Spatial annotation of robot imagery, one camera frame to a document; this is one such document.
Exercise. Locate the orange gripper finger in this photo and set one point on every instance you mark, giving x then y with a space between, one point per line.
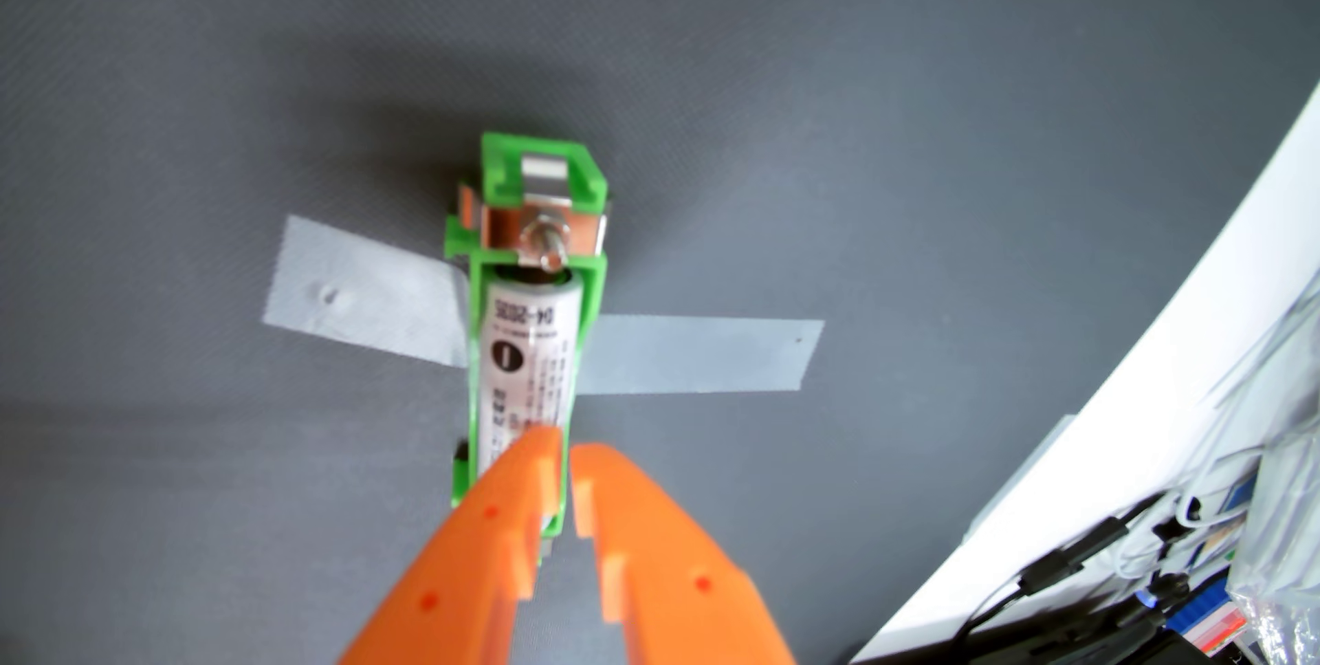
464 572
681 593

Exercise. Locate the white cylindrical battery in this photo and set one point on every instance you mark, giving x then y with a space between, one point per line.
526 356

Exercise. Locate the green battery holder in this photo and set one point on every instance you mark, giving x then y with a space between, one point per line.
502 170

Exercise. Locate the translucent tape strip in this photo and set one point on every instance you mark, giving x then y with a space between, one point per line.
701 356

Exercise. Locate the blue and red packet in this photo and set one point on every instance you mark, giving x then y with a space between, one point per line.
1207 624

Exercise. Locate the dark grey mat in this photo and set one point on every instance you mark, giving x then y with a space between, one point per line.
206 77

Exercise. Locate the clear plastic bag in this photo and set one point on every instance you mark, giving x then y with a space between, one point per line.
1289 541

